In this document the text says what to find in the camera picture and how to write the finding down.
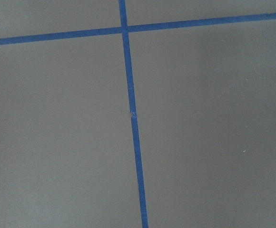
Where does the brown paper table cover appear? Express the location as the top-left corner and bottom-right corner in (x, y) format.
(0, 0), (276, 228)

